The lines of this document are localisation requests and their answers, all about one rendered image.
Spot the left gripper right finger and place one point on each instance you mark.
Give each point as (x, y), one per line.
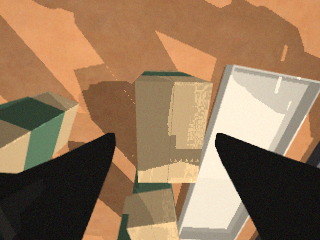
(280, 194)

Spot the tan and green rectangular block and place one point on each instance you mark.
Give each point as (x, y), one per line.
(171, 115)
(123, 233)
(152, 214)
(33, 129)

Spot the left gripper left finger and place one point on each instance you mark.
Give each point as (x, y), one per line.
(55, 200)

